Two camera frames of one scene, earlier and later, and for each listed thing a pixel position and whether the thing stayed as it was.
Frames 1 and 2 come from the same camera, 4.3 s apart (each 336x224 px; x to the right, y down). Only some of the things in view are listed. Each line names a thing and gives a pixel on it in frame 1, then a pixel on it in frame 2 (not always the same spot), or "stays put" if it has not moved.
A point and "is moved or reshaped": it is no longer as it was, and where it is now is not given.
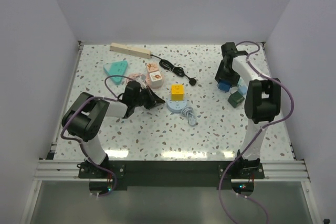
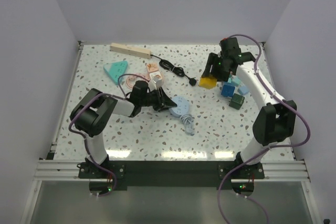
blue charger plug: x=242 y=89 stays put
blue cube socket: x=224 y=86 is moved or reshaped
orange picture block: x=152 y=67 stays put
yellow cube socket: x=177 y=93 to x=207 y=82
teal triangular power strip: x=116 y=68 stays put
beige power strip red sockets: x=130 y=50 stays put
